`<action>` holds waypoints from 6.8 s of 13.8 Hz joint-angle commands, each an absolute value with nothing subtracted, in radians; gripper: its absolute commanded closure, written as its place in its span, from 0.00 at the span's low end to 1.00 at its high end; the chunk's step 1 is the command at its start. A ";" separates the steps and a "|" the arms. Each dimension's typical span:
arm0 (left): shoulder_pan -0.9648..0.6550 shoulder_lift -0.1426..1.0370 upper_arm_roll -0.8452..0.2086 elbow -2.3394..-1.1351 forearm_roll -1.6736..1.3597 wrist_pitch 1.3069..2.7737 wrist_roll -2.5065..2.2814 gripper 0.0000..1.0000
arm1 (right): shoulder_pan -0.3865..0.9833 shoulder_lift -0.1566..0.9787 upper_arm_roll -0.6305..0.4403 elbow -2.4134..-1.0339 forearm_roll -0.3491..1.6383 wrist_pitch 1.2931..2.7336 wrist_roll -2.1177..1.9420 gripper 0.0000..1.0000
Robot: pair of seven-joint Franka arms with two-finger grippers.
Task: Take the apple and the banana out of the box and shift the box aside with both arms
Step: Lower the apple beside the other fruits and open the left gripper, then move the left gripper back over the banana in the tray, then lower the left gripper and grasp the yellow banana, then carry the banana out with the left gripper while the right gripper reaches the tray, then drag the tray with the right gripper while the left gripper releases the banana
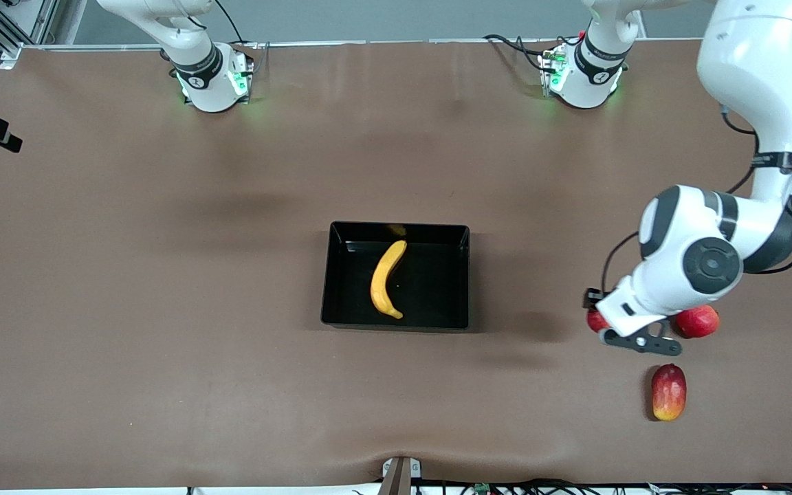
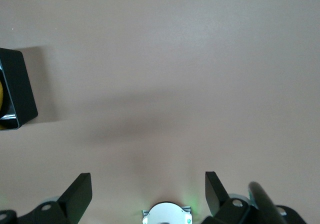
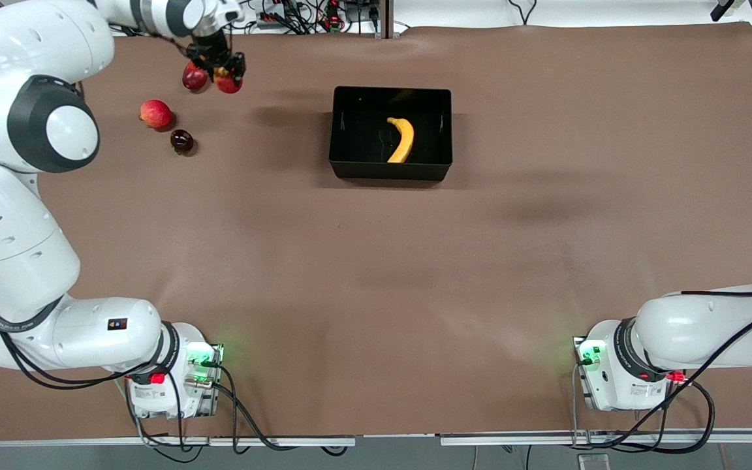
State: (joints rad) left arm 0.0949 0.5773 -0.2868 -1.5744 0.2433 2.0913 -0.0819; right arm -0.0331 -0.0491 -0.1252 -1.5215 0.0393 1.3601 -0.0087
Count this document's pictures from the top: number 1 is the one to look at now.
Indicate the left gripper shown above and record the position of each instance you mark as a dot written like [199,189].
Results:
[588,301]

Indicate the small red yellow apple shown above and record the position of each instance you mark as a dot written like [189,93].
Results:
[595,321]

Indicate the black plastic tray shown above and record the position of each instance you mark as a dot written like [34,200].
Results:
[437,302]

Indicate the yellow banana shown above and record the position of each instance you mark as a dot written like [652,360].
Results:
[381,282]

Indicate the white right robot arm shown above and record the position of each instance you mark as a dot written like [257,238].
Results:
[210,89]

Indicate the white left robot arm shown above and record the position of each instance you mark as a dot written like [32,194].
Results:
[746,69]

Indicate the red round apple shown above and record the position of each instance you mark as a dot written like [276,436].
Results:
[702,322]

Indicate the red yellow mango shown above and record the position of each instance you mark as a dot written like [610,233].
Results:
[669,393]

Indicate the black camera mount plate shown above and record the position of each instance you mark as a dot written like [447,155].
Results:
[626,342]

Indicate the aluminium frame profile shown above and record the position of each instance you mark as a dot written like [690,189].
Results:
[42,20]

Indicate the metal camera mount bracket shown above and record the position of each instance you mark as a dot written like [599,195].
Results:
[396,478]

